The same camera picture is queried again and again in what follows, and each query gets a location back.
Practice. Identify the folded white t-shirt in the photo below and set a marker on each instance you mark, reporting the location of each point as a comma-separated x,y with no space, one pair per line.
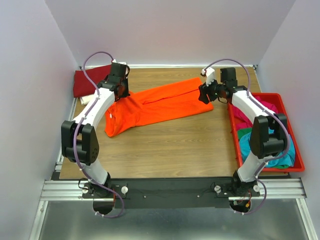
84,100

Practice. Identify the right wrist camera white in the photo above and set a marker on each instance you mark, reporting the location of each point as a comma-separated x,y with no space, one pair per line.
209,74

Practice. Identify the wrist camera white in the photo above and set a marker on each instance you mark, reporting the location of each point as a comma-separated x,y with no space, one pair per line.
119,62
209,74

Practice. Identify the orange t-shirt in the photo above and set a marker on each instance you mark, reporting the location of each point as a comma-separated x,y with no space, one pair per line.
158,104

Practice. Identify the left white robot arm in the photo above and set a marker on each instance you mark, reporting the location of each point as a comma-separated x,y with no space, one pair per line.
79,142

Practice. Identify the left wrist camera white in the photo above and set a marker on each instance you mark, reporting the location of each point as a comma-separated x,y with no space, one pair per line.
119,62

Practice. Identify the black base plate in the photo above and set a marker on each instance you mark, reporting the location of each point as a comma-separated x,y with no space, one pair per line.
172,193

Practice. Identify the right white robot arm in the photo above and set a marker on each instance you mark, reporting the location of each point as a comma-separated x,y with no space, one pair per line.
269,137

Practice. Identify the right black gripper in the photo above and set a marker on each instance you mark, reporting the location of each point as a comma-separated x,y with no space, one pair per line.
204,89

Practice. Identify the teal t-shirt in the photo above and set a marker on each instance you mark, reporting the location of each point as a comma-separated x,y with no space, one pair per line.
282,163

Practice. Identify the green t-shirt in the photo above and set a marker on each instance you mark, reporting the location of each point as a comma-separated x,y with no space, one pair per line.
243,131

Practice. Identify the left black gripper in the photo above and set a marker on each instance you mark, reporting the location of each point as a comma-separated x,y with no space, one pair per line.
126,93

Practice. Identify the magenta t-shirt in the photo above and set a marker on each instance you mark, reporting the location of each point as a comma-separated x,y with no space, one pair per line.
242,121

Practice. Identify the folded dark red t-shirt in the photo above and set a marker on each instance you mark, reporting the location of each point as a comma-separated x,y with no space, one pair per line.
82,86

